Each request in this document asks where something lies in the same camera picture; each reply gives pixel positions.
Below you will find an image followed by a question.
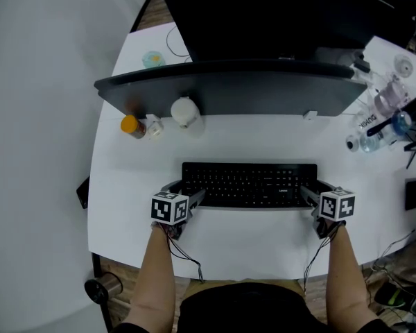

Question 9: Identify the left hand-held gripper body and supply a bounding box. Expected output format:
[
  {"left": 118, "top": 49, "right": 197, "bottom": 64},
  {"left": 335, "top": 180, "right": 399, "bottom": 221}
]
[{"left": 150, "top": 190, "right": 190, "bottom": 239}]

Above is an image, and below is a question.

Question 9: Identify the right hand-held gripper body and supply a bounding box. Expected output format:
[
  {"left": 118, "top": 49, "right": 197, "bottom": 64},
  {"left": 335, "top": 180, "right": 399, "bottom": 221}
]
[{"left": 311, "top": 186, "right": 356, "bottom": 239}]

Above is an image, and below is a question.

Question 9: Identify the person's right forearm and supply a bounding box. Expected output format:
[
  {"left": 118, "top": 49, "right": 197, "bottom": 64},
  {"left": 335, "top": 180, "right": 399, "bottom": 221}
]
[{"left": 323, "top": 220, "right": 372, "bottom": 333}]

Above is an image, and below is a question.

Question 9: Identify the person's left forearm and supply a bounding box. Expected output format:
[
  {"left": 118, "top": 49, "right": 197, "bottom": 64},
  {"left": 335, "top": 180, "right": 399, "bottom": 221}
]
[{"left": 124, "top": 221, "right": 177, "bottom": 333}]

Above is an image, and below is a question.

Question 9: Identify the orange lid jar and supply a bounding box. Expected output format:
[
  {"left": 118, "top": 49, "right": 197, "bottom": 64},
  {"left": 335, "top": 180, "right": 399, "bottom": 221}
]
[{"left": 120, "top": 114, "right": 148, "bottom": 141}]

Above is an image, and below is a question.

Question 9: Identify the blue cap water bottle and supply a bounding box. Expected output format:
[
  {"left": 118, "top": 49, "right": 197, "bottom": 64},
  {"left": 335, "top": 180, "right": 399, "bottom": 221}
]
[{"left": 359, "top": 110, "right": 413, "bottom": 154}]

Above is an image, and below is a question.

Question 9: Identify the white printed packet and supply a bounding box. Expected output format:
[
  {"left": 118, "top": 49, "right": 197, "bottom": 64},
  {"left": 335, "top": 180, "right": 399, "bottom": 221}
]
[{"left": 354, "top": 112, "right": 379, "bottom": 132}]

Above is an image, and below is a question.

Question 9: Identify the white bottle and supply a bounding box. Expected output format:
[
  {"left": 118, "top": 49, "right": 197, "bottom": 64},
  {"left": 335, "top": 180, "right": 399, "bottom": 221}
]
[{"left": 170, "top": 96, "right": 204, "bottom": 133}]

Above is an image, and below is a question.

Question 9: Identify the steel cylinder bin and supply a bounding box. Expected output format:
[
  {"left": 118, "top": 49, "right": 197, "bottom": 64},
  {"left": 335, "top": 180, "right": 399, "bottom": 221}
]
[{"left": 83, "top": 272, "right": 124, "bottom": 305}]

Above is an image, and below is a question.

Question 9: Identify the black green sneaker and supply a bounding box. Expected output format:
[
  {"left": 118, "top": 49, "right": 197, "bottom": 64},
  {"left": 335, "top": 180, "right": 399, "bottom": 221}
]
[{"left": 374, "top": 282, "right": 416, "bottom": 309}]

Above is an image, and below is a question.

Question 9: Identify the pink bottle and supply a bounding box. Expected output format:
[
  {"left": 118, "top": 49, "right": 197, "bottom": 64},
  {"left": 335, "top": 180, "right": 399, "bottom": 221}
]
[{"left": 373, "top": 79, "right": 412, "bottom": 118}]

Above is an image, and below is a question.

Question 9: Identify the dark grey desk divider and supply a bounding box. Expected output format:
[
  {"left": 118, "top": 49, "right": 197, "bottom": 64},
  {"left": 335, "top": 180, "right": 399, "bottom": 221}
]
[{"left": 94, "top": 60, "right": 369, "bottom": 119}]

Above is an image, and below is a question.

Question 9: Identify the person's black shirt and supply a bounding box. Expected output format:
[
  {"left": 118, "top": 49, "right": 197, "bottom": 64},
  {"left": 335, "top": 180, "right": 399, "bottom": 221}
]
[{"left": 110, "top": 282, "right": 399, "bottom": 333}]

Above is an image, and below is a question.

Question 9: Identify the teal round toy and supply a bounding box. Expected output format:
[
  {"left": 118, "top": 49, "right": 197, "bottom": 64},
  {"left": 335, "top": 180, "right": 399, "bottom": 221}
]
[{"left": 141, "top": 50, "right": 166, "bottom": 70}]

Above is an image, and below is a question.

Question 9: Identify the wide black monitor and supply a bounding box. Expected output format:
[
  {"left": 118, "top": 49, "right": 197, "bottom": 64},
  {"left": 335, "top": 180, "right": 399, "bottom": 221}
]
[{"left": 156, "top": 0, "right": 397, "bottom": 64}]

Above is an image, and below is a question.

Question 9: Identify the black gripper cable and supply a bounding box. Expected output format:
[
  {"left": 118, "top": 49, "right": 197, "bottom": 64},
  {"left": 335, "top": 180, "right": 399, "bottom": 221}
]
[
  {"left": 302, "top": 221, "right": 346, "bottom": 288},
  {"left": 166, "top": 227, "right": 206, "bottom": 284}
]

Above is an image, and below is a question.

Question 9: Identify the black desk corner bracket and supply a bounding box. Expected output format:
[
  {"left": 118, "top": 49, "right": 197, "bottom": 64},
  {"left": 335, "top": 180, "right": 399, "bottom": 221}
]
[{"left": 76, "top": 176, "right": 92, "bottom": 210}]

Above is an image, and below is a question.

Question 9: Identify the thin black desk cable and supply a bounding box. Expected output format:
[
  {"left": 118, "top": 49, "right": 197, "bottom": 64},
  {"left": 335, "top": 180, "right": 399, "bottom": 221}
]
[{"left": 166, "top": 24, "right": 193, "bottom": 64}]

